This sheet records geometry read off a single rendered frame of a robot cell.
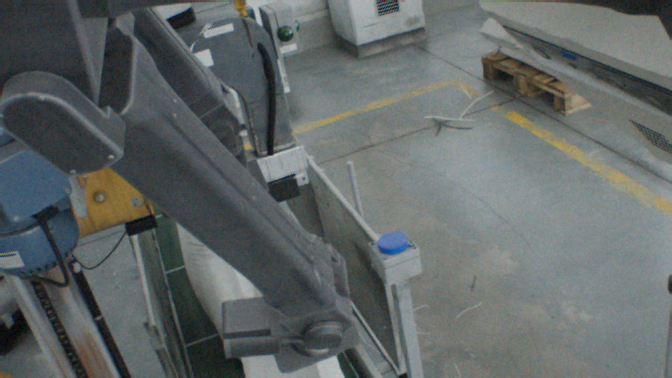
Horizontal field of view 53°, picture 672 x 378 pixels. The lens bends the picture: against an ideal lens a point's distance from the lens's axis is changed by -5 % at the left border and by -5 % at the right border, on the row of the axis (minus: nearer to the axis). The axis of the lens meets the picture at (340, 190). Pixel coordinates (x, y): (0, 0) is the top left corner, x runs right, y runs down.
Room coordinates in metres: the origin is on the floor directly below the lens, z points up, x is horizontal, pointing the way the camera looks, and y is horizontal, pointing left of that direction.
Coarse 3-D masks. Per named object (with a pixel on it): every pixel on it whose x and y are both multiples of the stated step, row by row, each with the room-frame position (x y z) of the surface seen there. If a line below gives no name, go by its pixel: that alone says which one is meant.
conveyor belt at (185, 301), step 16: (160, 224) 2.31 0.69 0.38; (160, 240) 2.19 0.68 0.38; (176, 240) 2.17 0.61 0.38; (176, 256) 2.06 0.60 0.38; (176, 272) 1.96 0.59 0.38; (176, 288) 1.86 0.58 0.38; (192, 288) 1.84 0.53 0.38; (176, 304) 1.77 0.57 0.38; (192, 304) 1.76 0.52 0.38; (192, 320) 1.68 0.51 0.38; (208, 320) 1.66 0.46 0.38; (192, 336) 1.60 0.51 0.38; (208, 336) 1.59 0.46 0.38; (192, 352) 1.53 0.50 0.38; (208, 352) 1.51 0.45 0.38; (224, 352) 1.50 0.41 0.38; (192, 368) 1.46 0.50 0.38; (208, 368) 1.45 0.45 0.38; (224, 368) 1.43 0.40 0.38; (240, 368) 1.42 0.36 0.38
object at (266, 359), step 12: (252, 360) 0.93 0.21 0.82; (264, 360) 0.91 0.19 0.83; (324, 360) 0.89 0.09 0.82; (336, 360) 0.96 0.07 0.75; (252, 372) 0.91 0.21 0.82; (264, 372) 0.89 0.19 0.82; (276, 372) 0.88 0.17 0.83; (300, 372) 0.82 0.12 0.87; (312, 372) 0.74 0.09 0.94; (324, 372) 0.85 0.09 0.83; (336, 372) 0.87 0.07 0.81
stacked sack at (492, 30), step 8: (488, 24) 3.95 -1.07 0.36; (496, 24) 3.89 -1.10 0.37; (480, 32) 4.01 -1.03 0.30; (488, 32) 3.93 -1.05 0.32; (496, 32) 3.86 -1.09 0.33; (504, 32) 3.79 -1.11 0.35; (496, 40) 3.85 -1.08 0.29; (504, 40) 3.75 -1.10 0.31; (512, 40) 3.70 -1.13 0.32; (512, 48) 3.72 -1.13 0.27
